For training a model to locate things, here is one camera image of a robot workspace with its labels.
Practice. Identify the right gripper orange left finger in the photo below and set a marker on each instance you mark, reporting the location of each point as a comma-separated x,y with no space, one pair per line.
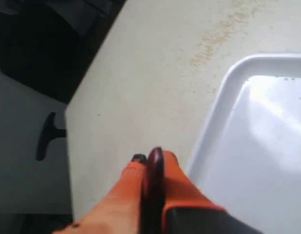
119,211

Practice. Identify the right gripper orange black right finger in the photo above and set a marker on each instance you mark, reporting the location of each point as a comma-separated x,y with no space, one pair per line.
188,211

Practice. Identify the dark red spoon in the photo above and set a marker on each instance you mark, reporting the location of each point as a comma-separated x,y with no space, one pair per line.
153,193

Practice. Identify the white plastic tray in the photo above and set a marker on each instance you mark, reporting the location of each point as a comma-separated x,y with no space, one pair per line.
248,155

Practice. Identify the black table clamp handle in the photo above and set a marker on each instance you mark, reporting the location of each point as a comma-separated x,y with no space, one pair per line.
49,133

